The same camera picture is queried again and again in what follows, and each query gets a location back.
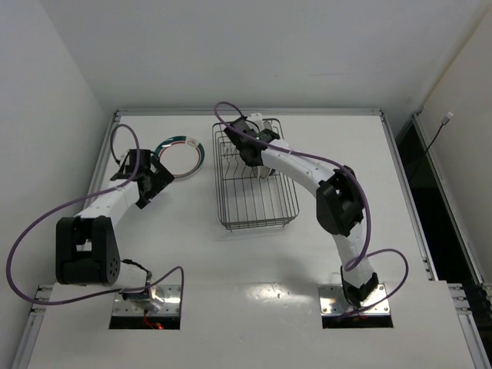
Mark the grey wire dish rack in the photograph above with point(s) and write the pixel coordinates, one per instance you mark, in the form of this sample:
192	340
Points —
244	201

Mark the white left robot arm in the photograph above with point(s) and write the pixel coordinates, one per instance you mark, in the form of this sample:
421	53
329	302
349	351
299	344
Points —
86	251

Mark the metal base plate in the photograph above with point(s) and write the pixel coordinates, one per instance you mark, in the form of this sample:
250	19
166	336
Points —
333	302
161	301

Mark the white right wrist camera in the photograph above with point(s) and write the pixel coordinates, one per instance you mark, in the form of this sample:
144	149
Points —
258	121

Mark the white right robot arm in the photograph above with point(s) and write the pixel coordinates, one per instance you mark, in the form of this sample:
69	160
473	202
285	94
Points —
341	204

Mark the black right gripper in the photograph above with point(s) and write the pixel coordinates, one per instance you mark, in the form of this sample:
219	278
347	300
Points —
238	132

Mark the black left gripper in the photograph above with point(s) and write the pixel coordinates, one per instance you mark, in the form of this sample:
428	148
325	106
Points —
154	184

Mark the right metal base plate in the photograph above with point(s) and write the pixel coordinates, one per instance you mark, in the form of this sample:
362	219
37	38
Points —
333	302

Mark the white plate with blue rim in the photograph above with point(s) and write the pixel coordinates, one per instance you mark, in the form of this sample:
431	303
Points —
265	172

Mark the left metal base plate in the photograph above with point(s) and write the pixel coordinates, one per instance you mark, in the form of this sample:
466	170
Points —
161	301

